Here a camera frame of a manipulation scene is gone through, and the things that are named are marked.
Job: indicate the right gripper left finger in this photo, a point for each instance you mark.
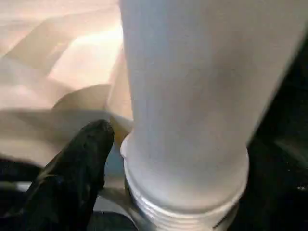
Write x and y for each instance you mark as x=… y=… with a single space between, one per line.
x=72 y=183

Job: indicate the white plastic table leg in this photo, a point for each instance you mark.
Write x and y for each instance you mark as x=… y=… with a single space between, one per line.
x=192 y=96

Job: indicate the black table mat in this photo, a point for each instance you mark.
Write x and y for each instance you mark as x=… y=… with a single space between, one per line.
x=288 y=115

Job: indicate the white plastic table top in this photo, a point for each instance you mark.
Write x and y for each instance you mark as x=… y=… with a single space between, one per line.
x=48 y=108

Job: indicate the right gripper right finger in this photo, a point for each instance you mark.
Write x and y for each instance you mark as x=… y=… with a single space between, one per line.
x=274 y=199

